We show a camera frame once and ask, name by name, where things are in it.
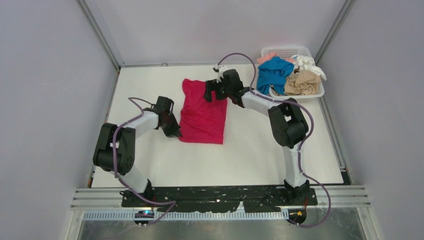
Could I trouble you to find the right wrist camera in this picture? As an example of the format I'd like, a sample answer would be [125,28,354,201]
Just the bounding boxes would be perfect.
[212,64,230,83]

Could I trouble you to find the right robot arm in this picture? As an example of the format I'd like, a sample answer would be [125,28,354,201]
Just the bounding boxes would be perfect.
[203,66,310,205]

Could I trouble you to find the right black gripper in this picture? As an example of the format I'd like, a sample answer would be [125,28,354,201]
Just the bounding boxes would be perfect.
[203,78,233,104]

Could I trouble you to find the white t shirt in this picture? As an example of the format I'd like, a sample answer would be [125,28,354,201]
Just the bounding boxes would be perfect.
[291,55,327,81]

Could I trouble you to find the salmon pink t shirt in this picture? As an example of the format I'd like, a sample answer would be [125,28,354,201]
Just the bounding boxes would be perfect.
[256,52,295,65]

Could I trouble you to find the slotted cable duct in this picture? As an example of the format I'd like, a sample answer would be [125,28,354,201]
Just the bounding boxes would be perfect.
[82,209,289,221]

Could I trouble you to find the beige t shirt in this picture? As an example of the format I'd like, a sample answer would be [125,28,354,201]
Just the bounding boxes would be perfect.
[284,70,322,96]

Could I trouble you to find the white plastic basket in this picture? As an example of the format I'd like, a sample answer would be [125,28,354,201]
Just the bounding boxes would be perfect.
[260,45,325,100]

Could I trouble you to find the magenta t shirt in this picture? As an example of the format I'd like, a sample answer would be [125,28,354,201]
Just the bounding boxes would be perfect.
[179,78,228,145]

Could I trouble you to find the blue t shirt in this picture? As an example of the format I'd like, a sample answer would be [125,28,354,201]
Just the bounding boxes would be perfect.
[256,56,295,95]

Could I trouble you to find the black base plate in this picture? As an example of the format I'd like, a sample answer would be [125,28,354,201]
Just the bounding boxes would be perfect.
[120,185,318,213]

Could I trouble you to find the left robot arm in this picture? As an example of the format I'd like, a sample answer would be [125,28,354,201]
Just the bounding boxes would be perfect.
[93,96,182,207]

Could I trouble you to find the aluminium frame rail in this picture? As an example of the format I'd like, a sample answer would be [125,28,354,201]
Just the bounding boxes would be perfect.
[70,185,372,210]

